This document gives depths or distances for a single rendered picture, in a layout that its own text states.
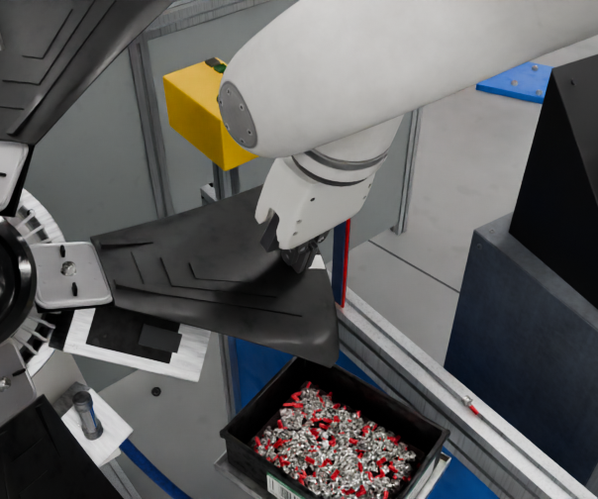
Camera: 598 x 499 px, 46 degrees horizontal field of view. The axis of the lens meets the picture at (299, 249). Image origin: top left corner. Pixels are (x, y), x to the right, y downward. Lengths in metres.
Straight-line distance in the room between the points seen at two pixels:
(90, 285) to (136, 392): 1.38
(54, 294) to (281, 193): 0.21
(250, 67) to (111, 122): 1.09
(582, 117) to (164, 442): 1.36
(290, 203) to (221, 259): 0.13
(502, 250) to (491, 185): 1.70
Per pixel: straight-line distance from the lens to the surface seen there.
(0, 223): 0.60
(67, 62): 0.67
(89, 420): 0.80
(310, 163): 0.56
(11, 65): 0.69
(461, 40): 0.39
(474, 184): 2.72
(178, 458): 1.89
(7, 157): 0.65
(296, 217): 0.60
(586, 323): 0.97
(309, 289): 0.72
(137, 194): 1.64
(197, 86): 1.08
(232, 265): 0.70
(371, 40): 0.39
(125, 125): 1.54
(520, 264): 1.02
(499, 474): 0.93
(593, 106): 0.95
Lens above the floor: 1.60
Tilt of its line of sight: 43 degrees down
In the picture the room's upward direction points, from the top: straight up
